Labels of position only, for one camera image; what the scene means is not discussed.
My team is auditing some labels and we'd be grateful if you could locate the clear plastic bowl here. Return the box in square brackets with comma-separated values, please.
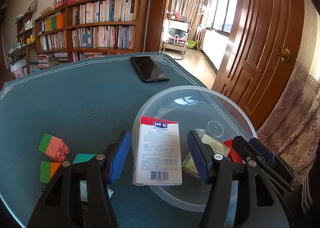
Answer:
[132, 85, 257, 212]

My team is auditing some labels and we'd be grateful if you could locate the small wooden shelf desk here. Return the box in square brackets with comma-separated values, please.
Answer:
[7, 11, 36, 75]

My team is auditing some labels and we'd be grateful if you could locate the large wooden bookshelf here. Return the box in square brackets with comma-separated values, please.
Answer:
[35, 0, 148, 63]

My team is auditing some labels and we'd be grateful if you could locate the patterned curtain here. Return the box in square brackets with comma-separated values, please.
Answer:
[257, 63, 319, 179]

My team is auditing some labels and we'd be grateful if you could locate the black smartphone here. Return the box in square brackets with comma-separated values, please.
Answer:
[130, 56, 169, 83]

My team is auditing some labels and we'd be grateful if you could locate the brass door knob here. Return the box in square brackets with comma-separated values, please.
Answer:
[277, 47, 291, 63]

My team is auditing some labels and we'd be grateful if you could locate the white walker chair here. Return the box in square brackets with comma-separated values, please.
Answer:
[161, 11, 192, 60]

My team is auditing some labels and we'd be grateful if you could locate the green plastic basin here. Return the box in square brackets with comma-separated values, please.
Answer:
[187, 40, 196, 49]

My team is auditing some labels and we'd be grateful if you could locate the teal green table mat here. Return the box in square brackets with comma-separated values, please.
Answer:
[1, 53, 202, 227]

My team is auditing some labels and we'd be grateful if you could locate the brown wooden door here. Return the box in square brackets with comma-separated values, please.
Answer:
[213, 0, 305, 129]

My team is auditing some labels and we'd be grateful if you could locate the teal plastic case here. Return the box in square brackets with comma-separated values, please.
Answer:
[73, 153, 96, 164]

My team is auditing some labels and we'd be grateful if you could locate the yellow top cube box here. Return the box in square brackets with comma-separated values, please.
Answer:
[181, 152, 200, 179]

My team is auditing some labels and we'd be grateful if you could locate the white Estee Lauder box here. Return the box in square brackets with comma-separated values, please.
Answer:
[80, 180, 113, 206]

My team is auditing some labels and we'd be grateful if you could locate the green pink toy brick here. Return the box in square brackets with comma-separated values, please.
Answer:
[38, 133, 70, 163]

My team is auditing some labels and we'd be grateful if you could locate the green orange toy brick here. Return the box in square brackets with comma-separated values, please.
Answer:
[40, 161, 61, 184]

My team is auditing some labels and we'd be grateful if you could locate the white red barcode box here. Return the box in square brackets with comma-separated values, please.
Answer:
[132, 116, 182, 186]

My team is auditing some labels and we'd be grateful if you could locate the pale green box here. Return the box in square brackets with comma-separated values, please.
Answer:
[201, 134, 230, 158]

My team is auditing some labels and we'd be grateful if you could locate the red toy brick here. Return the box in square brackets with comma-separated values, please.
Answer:
[223, 139, 243, 164]

